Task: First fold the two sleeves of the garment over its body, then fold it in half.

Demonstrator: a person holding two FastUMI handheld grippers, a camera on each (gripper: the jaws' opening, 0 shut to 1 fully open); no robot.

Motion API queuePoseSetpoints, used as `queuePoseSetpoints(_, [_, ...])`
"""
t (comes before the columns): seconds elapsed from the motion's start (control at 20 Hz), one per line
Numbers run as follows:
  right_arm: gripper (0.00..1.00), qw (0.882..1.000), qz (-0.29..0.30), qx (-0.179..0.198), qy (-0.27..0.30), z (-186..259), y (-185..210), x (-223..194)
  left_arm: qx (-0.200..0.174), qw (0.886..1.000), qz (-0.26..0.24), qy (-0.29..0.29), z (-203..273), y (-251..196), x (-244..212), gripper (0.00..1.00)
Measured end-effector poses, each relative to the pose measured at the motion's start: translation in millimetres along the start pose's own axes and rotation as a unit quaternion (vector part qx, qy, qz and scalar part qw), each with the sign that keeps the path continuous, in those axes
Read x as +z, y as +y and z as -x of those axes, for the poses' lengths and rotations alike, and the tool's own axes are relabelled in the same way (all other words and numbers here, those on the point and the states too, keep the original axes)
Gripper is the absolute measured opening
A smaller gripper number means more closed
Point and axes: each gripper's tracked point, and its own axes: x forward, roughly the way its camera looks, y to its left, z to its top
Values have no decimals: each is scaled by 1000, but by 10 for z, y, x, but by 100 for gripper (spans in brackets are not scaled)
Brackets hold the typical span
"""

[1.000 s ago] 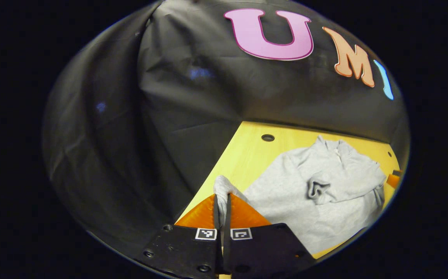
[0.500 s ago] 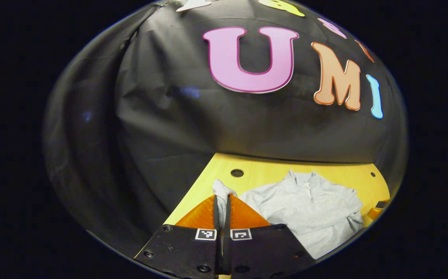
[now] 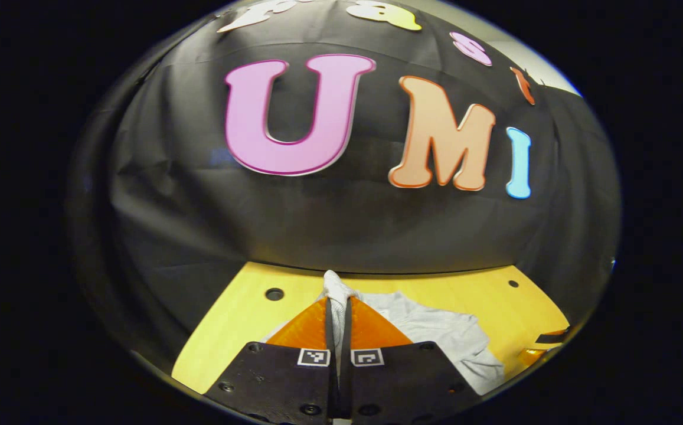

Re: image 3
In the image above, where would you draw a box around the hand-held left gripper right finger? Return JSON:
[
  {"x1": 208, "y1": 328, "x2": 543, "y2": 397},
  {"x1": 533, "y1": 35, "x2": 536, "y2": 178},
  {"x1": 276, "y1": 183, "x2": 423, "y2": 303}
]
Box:
[{"x1": 339, "y1": 295, "x2": 485, "y2": 425}]

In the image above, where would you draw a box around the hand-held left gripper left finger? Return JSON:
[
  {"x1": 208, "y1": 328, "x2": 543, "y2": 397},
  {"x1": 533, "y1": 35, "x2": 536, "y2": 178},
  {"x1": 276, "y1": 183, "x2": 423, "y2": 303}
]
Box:
[{"x1": 202, "y1": 295, "x2": 339, "y2": 425}]

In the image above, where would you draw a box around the grey sweatshirt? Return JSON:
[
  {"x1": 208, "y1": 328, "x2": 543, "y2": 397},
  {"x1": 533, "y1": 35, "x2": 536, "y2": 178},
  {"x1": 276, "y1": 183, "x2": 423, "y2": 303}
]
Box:
[{"x1": 262, "y1": 270, "x2": 506, "y2": 396}]

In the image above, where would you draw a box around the black backdrop cloth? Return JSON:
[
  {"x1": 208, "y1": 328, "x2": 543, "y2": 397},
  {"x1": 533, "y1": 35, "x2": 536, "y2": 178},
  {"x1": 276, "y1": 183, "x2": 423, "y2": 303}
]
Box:
[{"x1": 67, "y1": 0, "x2": 622, "y2": 370}]

